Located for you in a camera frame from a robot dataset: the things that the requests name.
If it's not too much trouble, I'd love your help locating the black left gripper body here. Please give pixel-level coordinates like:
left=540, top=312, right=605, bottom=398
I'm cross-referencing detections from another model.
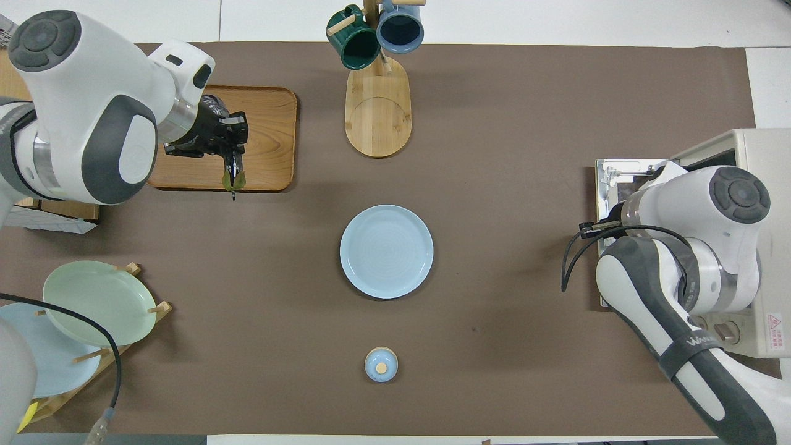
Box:
left=164, top=95, right=249, bottom=159

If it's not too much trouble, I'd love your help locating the beige toaster oven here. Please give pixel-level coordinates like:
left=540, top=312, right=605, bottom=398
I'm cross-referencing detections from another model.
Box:
left=595, top=128, right=791, bottom=359

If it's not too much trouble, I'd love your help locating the wooden serving tray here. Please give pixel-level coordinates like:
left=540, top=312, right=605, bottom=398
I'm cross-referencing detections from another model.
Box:
left=147, top=85, right=298, bottom=193

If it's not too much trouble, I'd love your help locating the wooden mug tree stand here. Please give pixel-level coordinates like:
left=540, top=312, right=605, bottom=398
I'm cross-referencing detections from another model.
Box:
left=328, top=0, right=427, bottom=159

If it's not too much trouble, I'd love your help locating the dark green mug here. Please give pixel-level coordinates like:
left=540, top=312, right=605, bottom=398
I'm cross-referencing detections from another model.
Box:
left=326, top=5, right=382, bottom=70

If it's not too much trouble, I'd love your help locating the pale green plate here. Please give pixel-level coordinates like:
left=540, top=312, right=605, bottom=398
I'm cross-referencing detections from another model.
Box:
left=43, top=260, right=158, bottom=347

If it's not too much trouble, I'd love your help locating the blue mug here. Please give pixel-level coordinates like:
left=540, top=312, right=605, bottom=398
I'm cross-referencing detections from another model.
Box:
left=376, top=0, right=426, bottom=54

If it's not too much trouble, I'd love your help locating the light blue racked plate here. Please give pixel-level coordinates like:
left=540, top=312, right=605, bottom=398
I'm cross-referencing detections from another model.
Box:
left=0, top=302, right=103, bottom=399

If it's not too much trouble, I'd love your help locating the brown table mat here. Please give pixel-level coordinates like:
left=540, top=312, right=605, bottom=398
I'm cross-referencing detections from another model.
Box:
left=0, top=42, right=782, bottom=436

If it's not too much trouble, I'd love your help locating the wooden plate rack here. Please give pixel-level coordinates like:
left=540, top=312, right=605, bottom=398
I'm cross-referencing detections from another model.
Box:
left=25, top=263, right=174, bottom=424

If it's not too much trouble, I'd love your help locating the yellow plate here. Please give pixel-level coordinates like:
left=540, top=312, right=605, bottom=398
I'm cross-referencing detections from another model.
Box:
left=17, top=400, right=39, bottom=434

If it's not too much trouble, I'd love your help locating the wooden shelf with wire basket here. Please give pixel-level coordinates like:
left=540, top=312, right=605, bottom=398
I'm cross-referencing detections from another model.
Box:
left=0, top=12, right=99, bottom=234

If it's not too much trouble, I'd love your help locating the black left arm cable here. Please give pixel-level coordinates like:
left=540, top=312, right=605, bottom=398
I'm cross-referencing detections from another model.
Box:
left=0, top=293, right=122, bottom=445

